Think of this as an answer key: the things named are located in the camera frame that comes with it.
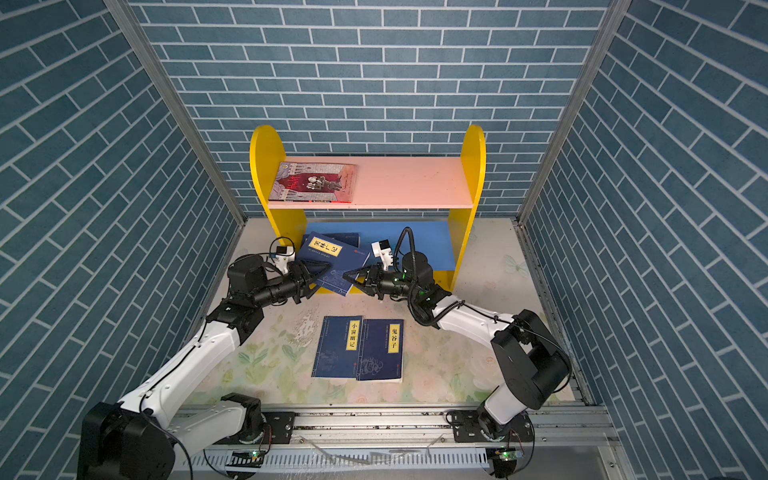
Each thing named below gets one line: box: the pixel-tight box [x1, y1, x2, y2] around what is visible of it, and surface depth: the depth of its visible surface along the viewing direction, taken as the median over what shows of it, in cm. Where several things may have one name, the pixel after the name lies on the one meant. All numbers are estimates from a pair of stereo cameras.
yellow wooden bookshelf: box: [251, 125, 487, 289], surface depth 75 cm
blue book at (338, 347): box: [311, 316, 364, 378], surface depth 88 cm
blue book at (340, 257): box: [297, 231, 371, 297], surface depth 78 cm
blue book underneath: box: [356, 318, 404, 383], surface depth 87 cm
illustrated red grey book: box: [268, 162, 357, 203], surface depth 74 cm
